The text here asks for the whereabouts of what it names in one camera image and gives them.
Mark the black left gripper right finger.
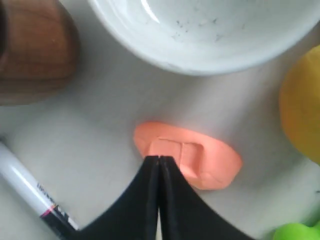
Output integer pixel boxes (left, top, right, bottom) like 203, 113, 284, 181
158, 156, 252, 240

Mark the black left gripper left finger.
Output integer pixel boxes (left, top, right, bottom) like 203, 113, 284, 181
71, 156, 160, 240

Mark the orange putty blob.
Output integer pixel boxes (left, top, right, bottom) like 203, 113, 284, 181
133, 122, 243, 191

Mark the green toy bone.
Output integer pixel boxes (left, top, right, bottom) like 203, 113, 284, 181
272, 222, 320, 240

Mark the white marker pen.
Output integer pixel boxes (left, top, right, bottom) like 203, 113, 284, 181
0, 143, 79, 240

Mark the yellow lemon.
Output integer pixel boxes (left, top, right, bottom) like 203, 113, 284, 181
279, 46, 320, 164

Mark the white ceramic bowl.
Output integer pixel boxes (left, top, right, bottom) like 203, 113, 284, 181
89, 0, 320, 76

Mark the brown wooden block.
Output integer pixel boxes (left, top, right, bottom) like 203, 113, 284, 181
0, 0, 80, 106

